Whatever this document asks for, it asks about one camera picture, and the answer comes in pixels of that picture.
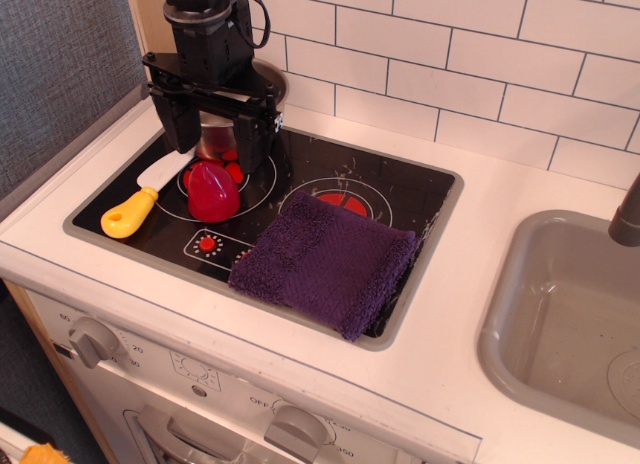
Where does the grey left oven knob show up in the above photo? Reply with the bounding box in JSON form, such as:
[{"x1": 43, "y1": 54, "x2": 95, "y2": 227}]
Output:
[{"x1": 69, "y1": 317, "x2": 120, "y2": 369}]

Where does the grey right oven knob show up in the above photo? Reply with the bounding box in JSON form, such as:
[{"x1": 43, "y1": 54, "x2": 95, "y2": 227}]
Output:
[{"x1": 264, "y1": 406, "x2": 328, "y2": 463}]

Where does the grey plastic sink basin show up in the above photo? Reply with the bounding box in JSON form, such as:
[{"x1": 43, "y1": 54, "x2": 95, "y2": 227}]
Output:
[{"x1": 478, "y1": 210, "x2": 639, "y2": 447}]

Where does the black toy stovetop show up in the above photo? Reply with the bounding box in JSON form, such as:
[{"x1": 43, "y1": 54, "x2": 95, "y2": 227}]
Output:
[{"x1": 63, "y1": 129, "x2": 464, "y2": 351}]

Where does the red plastic strawberry toy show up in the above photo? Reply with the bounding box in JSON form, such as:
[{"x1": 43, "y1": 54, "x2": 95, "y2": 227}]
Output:
[{"x1": 187, "y1": 161, "x2": 241, "y2": 223}]

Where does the orange fuzzy object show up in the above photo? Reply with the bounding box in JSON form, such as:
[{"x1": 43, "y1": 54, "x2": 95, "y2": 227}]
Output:
[{"x1": 19, "y1": 443, "x2": 71, "y2": 464}]

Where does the purple folded towel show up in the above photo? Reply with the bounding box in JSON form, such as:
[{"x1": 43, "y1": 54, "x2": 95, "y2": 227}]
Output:
[{"x1": 228, "y1": 191, "x2": 418, "y2": 341}]

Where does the stainless steel pot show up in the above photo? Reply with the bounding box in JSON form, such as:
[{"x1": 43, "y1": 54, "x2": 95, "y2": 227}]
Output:
[{"x1": 195, "y1": 59, "x2": 289, "y2": 162}]

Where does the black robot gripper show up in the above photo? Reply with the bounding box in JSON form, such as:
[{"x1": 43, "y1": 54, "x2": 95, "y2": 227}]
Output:
[{"x1": 143, "y1": 3, "x2": 280, "y2": 173}]

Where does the grey oven knob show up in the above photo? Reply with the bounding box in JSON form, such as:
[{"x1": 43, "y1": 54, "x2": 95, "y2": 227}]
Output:
[
  {"x1": 264, "y1": 406, "x2": 328, "y2": 463},
  {"x1": 69, "y1": 317, "x2": 120, "y2": 369}
]

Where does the toy knife yellow handle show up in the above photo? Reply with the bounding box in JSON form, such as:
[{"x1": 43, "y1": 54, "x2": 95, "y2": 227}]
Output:
[{"x1": 100, "y1": 148, "x2": 194, "y2": 239}]

